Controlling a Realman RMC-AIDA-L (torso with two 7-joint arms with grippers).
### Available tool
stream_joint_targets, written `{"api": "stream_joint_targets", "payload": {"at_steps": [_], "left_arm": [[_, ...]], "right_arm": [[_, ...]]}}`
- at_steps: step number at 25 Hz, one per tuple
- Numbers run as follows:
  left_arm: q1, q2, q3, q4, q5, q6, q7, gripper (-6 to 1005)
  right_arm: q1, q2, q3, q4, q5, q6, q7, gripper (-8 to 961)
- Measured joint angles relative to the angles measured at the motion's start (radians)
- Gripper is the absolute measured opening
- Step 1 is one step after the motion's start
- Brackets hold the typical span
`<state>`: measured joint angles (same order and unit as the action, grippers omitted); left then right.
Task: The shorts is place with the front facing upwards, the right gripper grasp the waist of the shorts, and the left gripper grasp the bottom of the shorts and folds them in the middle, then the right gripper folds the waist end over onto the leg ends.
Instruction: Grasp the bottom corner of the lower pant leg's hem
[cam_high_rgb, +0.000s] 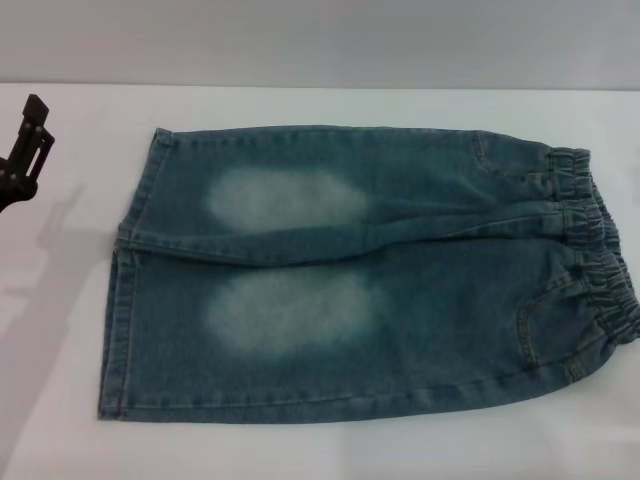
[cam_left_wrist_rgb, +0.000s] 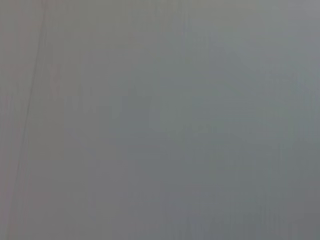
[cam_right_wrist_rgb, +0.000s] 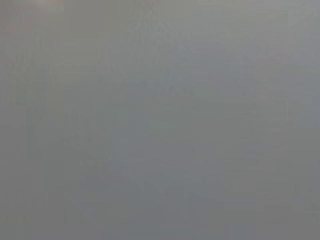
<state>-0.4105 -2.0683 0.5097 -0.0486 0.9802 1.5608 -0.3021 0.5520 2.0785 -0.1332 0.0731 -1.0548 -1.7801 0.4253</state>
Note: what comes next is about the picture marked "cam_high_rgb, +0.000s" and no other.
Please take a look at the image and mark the blue denim shorts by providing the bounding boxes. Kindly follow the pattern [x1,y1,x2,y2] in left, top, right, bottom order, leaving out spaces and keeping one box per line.
[96,127,640,425]

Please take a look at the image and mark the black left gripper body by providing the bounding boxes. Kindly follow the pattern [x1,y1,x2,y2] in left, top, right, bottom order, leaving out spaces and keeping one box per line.
[0,149,39,214]

